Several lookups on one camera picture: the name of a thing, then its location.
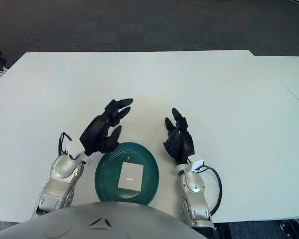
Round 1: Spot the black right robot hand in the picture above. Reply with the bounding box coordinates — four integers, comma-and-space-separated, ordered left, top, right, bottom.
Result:
163, 107, 195, 165

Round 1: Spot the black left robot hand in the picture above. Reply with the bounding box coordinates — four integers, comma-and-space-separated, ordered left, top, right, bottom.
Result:
79, 98, 134, 155

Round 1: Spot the white square charger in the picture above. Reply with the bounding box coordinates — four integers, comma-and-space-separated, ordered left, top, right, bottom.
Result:
117, 156, 145, 192

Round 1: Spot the green round plate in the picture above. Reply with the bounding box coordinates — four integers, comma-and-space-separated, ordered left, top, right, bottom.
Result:
94, 141, 160, 206

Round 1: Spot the grey robot torso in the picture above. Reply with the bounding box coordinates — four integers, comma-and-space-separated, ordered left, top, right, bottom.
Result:
0, 201, 202, 239

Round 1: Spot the black table leg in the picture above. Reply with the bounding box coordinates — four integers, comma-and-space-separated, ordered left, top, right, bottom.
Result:
213, 222, 230, 239

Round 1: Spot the black table foot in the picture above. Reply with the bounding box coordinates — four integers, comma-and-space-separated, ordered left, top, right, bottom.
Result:
279, 219, 299, 235

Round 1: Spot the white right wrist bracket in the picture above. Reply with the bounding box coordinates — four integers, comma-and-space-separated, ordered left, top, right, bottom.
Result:
189, 159, 206, 174

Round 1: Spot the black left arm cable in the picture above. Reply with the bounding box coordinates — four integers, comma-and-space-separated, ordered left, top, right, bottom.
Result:
58, 131, 74, 156

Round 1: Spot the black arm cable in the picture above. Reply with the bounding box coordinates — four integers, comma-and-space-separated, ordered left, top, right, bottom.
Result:
203, 165, 223, 216
58, 131, 74, 156

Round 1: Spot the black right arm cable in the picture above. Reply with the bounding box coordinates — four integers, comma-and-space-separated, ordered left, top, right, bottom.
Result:
203, 165, 223, 216

